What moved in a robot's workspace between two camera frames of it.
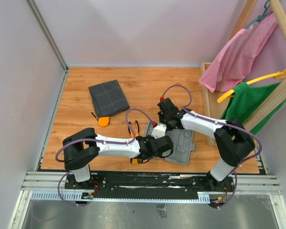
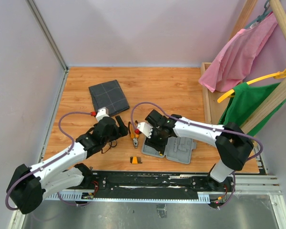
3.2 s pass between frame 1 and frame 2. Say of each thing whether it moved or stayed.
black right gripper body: moved
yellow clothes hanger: stayed
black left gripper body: moved
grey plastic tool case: stayed
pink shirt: stayed
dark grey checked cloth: stayed
